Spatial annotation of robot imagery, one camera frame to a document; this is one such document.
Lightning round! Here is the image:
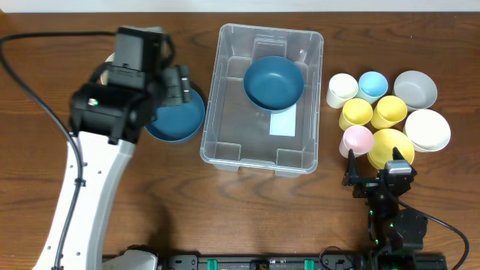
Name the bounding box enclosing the pink cup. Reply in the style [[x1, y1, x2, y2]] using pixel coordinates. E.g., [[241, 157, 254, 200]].
[[339, 125, 375, 158]]

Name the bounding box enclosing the dark blue bowl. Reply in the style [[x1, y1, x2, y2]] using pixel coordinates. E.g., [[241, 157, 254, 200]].
[[145, 88, 206, 143], [243, 56, 305, 113]]

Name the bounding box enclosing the yellow cup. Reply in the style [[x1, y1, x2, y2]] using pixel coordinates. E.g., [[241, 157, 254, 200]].
[[370, 95, 408, 130], [339, 98, 373, 131]]

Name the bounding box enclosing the cream large bowl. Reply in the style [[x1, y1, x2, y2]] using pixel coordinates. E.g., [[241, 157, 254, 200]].
[[100, 53, 115, 85]]

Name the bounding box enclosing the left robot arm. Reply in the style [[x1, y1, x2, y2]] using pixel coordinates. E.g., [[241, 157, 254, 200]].
[[35, 26, 191, 269]]

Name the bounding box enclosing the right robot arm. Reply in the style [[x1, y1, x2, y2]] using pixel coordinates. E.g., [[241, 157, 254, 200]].
[[342, 147, 428, 269]]

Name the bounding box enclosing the clear plastic storage container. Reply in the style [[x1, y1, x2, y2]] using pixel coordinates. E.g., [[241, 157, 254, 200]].
[[200, 23, 324, 177]]

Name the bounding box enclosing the yellow small bowl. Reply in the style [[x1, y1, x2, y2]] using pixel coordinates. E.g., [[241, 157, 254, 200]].
[[367, 129, 415, 170]]

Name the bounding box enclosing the white small bowl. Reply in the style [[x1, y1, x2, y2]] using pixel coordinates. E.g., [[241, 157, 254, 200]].
[[403, 109, 451, 152]]

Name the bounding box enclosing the grey small bowl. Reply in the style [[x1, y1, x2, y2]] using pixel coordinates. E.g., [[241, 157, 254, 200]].
[[393, 70, 438, 112]]

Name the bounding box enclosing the light blue cup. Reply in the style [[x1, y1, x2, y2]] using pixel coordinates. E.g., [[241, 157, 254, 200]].
[[356, 71, 389, 104]]

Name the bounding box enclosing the white label sticker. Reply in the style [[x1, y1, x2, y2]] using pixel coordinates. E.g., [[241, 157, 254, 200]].
[[269, 105, 296, 137]]

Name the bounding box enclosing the cream white cup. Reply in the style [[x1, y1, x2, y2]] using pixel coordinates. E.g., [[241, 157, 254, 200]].
[[326, 73, 359, 109]]

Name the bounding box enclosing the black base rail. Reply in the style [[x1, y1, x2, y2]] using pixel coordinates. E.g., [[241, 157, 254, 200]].
[[164, 254, 449, 270]]

